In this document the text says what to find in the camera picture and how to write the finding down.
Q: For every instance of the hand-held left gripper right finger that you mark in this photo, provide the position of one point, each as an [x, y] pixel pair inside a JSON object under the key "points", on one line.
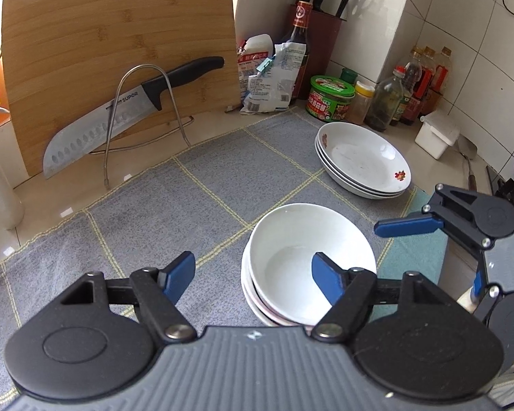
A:
{"points": [[327, 278]]}

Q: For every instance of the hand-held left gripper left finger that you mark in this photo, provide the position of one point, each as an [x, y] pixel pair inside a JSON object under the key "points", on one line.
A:
{"points": [[180, 274]]}

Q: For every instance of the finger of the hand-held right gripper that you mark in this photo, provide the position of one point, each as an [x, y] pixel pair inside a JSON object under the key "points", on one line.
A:
{"points": [[407, 225], [479, 278]]}

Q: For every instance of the small white bowl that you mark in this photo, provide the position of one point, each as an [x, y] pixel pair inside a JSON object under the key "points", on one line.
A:
{"points": [[247, 284], [282, 265], [261, 312]]}

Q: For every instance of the grey checked dish towel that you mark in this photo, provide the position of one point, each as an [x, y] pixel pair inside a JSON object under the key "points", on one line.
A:
{"points": [[175, 222]]}

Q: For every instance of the white plastic seasoning box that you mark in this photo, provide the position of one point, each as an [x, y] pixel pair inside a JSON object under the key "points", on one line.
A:
{"points": [[437, 135]]}

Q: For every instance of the metal spatula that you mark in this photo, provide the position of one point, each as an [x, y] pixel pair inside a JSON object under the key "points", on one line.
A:
{"points": [[467, 150]]}

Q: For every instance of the red-cap glass bottle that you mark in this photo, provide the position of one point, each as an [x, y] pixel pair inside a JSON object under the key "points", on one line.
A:
{"points": [[383, 102]]}

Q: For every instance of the yellow-cap spice bottle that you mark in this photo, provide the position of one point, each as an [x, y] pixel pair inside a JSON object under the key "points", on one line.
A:
{"points": [[362, 102]]}

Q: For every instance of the clear plastic condiment bottle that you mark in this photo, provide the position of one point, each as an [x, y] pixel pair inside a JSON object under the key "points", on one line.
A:
{"points": [[411, 94]]}

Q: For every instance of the red label sauce bottle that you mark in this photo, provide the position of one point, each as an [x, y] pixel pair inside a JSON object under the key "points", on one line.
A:
{"points": [[428, 81]]}

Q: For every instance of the green-lid sauce jar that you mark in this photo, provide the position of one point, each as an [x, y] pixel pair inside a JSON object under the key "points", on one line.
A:
{"points": [[330, 100]]}

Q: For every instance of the amber sauce bottle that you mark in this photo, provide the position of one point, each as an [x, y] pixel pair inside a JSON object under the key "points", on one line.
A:
{"points": [[441, 77]]}

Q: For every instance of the green-cap bottle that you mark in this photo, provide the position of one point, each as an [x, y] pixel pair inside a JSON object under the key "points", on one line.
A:
{"points": [[350, 75]]}

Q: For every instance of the white printed plastic bag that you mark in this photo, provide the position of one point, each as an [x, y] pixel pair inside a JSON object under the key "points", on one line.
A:
{"points": [[278, 85]]}

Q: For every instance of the dark red knife block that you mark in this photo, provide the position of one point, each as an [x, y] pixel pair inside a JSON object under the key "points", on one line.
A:
{"points": [[325, 43]]}

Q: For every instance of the white plastic roll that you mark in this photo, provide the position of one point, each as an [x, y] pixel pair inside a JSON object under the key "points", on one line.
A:
{"points": [[0, 180]]}

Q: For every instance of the blue bag clip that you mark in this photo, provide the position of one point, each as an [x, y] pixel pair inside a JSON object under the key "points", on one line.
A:
{"points": [[265, 65]]}

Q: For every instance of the dark vinegar bottle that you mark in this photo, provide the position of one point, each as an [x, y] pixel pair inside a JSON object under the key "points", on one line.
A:
{"points": [[302, 30]]}

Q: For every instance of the red-print plastic bag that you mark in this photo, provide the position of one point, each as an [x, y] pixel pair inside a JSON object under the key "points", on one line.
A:
{"points": [[250, 58]]}

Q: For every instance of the bamboo cutting board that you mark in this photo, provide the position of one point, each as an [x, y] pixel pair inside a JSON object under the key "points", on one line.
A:
{"points": [[111, 21]]}

